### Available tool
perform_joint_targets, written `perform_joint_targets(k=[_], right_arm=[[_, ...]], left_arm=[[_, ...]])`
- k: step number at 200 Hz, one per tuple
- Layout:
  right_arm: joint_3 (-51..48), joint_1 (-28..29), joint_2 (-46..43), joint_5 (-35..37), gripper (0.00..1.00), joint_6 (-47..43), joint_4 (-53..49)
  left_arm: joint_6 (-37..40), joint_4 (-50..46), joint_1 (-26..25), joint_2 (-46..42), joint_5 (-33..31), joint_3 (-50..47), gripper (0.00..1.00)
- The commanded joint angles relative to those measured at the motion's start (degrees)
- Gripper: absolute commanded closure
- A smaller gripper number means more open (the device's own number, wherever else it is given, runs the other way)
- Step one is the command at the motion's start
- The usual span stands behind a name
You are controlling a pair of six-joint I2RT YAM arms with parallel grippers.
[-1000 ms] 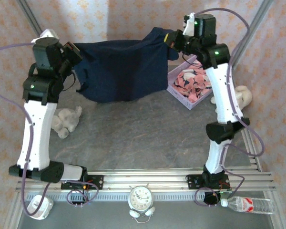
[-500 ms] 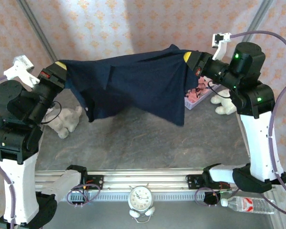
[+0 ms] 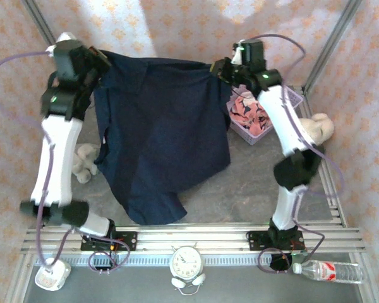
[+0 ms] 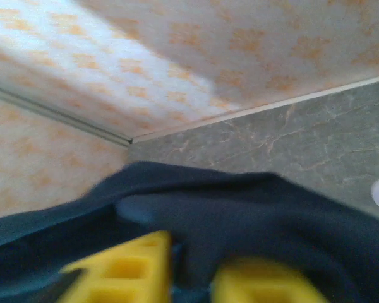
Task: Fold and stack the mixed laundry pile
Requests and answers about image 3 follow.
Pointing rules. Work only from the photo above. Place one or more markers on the pink patterned shorts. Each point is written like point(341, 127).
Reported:
point(251, 116)

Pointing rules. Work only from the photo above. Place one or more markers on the navy blue shirt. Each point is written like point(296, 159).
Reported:
point(164, 132)

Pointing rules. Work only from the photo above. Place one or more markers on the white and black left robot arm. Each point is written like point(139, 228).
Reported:
point(58, 158)

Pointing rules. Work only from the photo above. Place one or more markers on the lavender plastic basket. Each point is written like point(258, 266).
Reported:
point(292, 98)

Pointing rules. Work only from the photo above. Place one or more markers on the grey plush toy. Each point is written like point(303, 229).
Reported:
point(85, 162)

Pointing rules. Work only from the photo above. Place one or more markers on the cream plush toy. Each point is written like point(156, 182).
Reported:
point(319, 126)

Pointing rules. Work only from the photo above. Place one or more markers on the small white plastic device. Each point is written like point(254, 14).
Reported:
point(50, 277)

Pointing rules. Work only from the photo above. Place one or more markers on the white alarm clock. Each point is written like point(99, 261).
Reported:
point(187, 260)

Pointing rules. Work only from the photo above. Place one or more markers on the clear plastic water bottle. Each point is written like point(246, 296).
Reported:
point(331, 271)

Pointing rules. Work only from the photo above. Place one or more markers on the aluminium frame post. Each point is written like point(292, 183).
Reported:
point(38, 19)
point(333, 41)

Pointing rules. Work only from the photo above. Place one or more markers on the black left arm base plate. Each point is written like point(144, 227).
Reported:
point(128, 240)

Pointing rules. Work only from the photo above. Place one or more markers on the aluminium side rail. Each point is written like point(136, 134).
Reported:
point(334, 217)

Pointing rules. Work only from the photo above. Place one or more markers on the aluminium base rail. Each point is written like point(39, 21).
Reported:
point(192, 236)

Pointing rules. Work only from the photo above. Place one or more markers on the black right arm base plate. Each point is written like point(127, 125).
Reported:
point(256, 240)

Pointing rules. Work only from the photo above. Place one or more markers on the aluminium frame bar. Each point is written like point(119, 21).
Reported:
point(373, 293)
point(20, 277)

